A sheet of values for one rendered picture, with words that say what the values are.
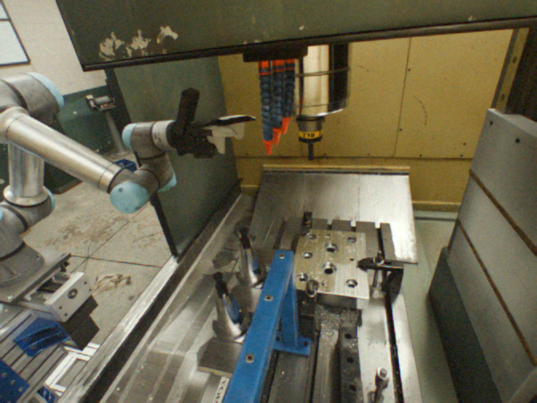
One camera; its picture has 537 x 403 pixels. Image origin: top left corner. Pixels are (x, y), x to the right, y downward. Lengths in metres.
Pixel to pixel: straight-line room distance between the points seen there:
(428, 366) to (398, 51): 1.35
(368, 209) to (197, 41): 1.43
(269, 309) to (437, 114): 1.42
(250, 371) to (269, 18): 0.41
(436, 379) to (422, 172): 1.08
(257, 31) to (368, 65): 1.35
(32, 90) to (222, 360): 0.79
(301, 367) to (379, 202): 1.08
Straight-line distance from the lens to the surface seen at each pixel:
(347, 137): 1.67
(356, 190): 1.67
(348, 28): 0.26
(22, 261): 1.18
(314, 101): 0.51
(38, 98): 0.95
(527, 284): 0.73
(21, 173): 1.10
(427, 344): 1.24
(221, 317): 0.46
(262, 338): 0.46
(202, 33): 0.28
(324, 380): 0.79
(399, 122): 1.67
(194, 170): 1.39
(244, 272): 0.53
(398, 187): 1.72
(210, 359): 0.47
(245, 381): 0.43
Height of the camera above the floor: 1.61
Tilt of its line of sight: 31 degrees down
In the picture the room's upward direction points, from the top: 7 degrees counter-clockwise
